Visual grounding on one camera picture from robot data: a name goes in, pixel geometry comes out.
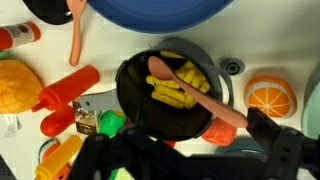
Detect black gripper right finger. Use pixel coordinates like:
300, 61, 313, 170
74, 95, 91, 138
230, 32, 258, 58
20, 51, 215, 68
246, 107, 320, 180

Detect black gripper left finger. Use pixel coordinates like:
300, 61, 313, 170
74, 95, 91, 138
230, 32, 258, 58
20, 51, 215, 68
68, 124, 188, 180

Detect pink plastic spoon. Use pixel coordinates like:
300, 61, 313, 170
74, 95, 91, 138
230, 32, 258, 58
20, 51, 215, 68
147, 55, 249, 129

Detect small printed carton box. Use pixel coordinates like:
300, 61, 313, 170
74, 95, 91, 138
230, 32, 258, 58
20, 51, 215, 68
72, 99, 103, 136

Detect toy orange half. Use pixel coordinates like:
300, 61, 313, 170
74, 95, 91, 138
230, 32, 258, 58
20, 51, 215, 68
243, 76, 298, 119

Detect mint green bowl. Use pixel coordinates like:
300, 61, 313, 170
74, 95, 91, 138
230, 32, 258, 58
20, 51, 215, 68
300, 63, 320, 139

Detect yellow mustard bottle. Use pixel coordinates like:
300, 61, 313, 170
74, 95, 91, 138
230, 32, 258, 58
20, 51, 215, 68
34, 134, 84, 180

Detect toy watermelon slice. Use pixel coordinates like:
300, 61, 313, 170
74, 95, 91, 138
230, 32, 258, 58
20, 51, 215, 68
38, 139, 73, 180

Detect red plush peach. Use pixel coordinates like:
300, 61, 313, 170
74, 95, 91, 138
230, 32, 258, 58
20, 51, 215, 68
201, 117, 238, 147

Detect orange ketchup bottle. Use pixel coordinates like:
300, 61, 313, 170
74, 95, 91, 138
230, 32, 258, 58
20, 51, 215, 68
31, 65, 101, 113

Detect yellow toy fries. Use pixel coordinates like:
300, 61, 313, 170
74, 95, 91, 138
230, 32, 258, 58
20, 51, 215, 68
145, 50, 212, 110

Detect grey round knob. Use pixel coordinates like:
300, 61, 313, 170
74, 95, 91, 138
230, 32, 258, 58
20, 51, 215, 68
219, 57, 246, 76

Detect plush toy pineapple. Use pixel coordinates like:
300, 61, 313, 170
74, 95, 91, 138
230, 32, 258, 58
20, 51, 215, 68
0, 49, 44, 138

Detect large blue plate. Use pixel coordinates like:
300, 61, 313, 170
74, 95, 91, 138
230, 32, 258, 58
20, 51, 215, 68
87, 0, 234, 34

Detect small red sauce bottle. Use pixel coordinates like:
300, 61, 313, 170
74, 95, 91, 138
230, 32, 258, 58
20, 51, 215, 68
0, 21, 42, 52

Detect black pot grey handle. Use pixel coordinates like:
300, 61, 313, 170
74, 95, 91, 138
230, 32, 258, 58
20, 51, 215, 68
79, 37, 234, 142

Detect black frying pan grey handle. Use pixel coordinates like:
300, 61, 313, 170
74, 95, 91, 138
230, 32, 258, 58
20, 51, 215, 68
22, 0, 74, 26

